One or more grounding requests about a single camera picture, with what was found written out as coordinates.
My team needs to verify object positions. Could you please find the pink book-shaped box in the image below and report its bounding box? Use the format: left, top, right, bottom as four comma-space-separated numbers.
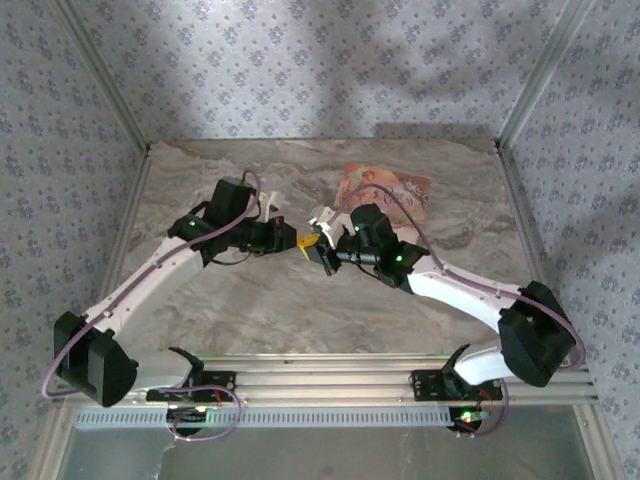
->
335, 162, 432, 227

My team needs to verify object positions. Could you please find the grey metal sheet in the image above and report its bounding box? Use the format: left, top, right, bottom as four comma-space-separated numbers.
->
59, 428, 596, 480

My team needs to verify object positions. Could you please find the aluminium table side rail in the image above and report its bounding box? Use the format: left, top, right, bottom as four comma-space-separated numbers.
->
94, 143, 154, 314
493, 142, 546, 289

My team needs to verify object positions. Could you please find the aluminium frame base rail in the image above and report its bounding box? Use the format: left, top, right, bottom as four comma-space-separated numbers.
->
49, 352, 599, 407

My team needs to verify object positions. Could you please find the grey slotted cable duct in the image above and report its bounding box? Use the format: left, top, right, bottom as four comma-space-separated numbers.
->
74, 407, 454, 430

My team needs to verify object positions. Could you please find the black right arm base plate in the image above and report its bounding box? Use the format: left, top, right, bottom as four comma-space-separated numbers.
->
410, 368, 504, 404

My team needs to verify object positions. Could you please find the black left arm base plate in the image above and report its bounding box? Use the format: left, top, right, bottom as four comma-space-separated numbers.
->
146, 369, 237, 404

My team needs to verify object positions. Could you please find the aluminium frame upright post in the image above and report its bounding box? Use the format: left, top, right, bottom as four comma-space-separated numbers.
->
49, 0, 153, 151
493, 0, 600, 151

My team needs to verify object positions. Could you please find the aluminium frame leg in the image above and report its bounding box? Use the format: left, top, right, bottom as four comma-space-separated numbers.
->
573, 403, 626, 480
24, 403, 79, 480

